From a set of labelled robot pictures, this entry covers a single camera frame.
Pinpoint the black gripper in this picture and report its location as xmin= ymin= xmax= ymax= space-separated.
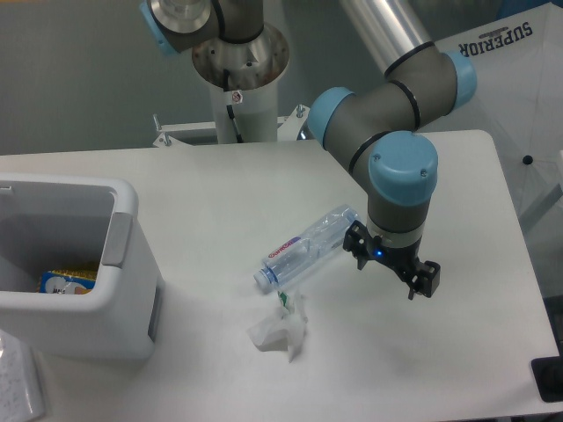
xmin=343 ymin=220 xmax=441 ymax=300

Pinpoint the clear plastic water bottle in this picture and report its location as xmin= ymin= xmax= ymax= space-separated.
xmin=253 ymin=204 xmax=360 ymax=293

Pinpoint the white tissue wrapper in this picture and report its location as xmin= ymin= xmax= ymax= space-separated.
xmin=246 ymin=288 xmax=309 ymax=363

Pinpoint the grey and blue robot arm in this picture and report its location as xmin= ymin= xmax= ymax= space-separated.
xmin=140 ymin=1 xmax=477 ymax=297

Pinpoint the white plastic trash can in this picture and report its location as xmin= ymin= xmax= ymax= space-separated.
xmin=1 ymin=172 xmax=164 ymax=360

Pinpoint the black device at table edge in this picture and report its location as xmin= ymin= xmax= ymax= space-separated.
xmin=530 ymin=356 xmax=562 ymax=403

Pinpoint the white Superior umbrella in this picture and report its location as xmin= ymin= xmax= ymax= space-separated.
xmin=426 ymin=3 xmax=562 ymax=215

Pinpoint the blue yellow snack packet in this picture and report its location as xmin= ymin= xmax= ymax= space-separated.
xmin=36 ymin=262 xmax=99 ymax=295

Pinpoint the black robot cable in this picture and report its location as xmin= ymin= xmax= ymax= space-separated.
xmin=222 ymin=69 xmax=245 ymax=144

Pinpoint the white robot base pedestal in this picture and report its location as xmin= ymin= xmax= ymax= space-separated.
xmin=192 ymin=23 xmax=289 ymax=144

